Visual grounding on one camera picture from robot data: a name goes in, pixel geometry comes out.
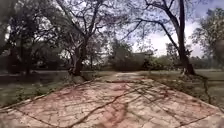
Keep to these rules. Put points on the large bare branching tree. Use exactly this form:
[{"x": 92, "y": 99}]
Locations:
[{"x": 78, "y": 63}]

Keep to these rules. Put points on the red brick path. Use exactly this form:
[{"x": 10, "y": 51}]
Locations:
[{"x": 110, "y": 100}]

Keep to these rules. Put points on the distant row of trees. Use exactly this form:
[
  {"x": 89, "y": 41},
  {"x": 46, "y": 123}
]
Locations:
[{"x": 126, "y": 60}]

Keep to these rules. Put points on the leafy green tree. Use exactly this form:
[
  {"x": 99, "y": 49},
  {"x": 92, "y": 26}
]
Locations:
[{"x": 213, "y": 33}]

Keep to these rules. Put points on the tall dark-trunk tree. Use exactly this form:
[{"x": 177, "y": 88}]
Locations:
[{"x": 182, "y": 50}]

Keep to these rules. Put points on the dark leafy tree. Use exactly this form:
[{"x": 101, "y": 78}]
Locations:
[{"x": 26, "y": 50}]

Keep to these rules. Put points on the grass verge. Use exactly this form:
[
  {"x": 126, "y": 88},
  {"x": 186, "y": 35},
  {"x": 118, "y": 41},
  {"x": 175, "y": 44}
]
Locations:
[
  {"x": 213, "y": 85},
  {"x": 20, "y": 90}
]

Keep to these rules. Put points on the pale kerb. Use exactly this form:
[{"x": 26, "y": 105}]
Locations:
[{"x": 30, "y": 101}]

